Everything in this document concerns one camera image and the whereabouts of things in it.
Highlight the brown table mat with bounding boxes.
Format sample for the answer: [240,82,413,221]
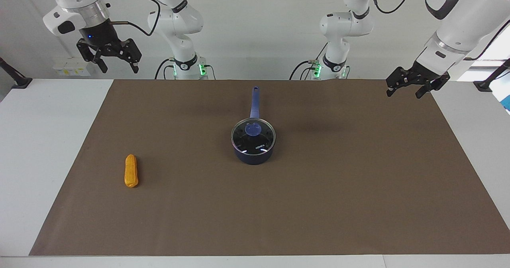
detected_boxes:
[29,79,510,256]

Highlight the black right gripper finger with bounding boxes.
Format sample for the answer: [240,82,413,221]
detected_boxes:
[76,39,108,74]
[120,39,142,74]

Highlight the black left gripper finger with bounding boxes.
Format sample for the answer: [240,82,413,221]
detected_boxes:
[386,67,415,98]
[416,75,451,99]

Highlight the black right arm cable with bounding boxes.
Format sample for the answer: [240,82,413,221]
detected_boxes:
[108,0,161,37]

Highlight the black base cable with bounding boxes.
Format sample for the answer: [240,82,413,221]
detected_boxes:
[154,58,176,80]
[289,43,328,81]

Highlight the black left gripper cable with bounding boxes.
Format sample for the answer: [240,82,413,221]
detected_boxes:
[463,19,510,61]

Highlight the black left base cable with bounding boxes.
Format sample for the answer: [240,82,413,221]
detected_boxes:
[289,43,328,81]

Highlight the glass lid with blue knob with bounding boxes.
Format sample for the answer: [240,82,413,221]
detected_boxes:
[231,117,276,156]

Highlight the dark blue saucepan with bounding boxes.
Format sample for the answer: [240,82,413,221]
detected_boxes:
[231,86,277,166]

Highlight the yellow corn cob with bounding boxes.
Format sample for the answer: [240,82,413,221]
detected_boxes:
[124,154,139,188]

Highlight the black camera stand clamp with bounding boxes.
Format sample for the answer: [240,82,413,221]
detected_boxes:
[473,59,510,93]
[0,57,33,89]

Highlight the black right base cable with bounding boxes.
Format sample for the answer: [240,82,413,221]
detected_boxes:
[154,58,176,80]

